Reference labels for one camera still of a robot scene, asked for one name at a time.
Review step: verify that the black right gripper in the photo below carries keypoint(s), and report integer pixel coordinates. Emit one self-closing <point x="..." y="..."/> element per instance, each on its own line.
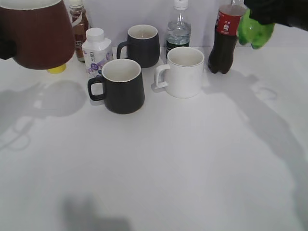
<point x="291" y="13"/>

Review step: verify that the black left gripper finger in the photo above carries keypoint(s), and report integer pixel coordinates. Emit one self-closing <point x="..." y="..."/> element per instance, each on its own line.
<point x="8" y="47"/>

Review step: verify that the dark red ceramic mug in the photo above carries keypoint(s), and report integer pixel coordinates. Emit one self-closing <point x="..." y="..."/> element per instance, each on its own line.
<point x="43" y="32"/>

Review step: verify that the green soda bottle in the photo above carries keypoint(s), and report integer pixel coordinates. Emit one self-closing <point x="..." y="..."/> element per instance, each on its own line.
<point x="251" y="32"/>

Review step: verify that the yellow paper cup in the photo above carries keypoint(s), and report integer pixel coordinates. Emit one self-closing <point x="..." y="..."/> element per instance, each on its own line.
<point x="57" y="70"/>

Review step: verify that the brown coffee drink bottle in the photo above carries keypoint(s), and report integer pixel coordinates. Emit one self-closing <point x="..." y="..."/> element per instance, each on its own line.
<point x="80" y="25"/>

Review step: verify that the cola bottle red label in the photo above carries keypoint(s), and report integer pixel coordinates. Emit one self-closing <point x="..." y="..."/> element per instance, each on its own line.
<point x="228" y="18"/>

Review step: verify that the white yogurt drink bottle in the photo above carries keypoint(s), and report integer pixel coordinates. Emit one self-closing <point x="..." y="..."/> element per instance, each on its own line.
<point x="97" y="51"/>

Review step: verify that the clear water bottle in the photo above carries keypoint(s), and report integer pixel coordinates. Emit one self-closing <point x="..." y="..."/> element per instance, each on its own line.
<point x="178" y="27"/>

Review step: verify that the white ceramic mug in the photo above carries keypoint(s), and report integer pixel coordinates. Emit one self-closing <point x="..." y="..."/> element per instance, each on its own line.
<point x="182" y="75"/>

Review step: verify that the black mug front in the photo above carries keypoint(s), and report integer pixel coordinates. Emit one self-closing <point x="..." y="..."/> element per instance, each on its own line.
<point x="120" y="86"/>

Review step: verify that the dark grey mug rear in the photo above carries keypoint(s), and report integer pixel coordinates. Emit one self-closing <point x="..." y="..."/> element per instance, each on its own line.
<point x="142" y="45"/>

